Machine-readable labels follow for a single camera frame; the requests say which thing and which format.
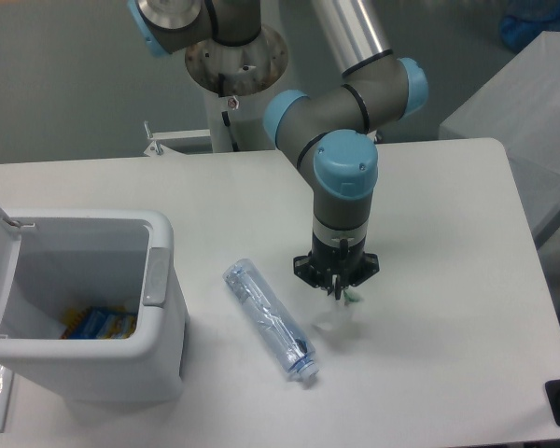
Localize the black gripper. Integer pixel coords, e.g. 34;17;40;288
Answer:
293;234;380;300

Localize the clear plastic wrapper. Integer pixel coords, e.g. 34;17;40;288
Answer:
312;287;364;334

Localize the clear plastic water bottle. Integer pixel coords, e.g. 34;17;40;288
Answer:
223;259;319;385

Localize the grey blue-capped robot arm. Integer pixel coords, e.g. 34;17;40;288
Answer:
128;1;428;297

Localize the white plastic trash can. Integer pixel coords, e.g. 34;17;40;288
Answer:
0;209;187;402

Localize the blue yellow snack package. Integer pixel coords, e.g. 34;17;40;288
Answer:
60;306;137;340

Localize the grey covered side table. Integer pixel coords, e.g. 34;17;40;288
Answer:
439;32;560;245

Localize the blue plastic bag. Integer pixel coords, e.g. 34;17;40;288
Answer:
498;1;560;53

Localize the black cable on pedestal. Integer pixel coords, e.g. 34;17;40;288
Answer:
217;72;241;152

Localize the white pedestal base bracket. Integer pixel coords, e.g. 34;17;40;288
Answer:
142;119;281;158

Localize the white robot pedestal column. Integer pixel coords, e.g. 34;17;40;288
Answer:
185;25;288;134

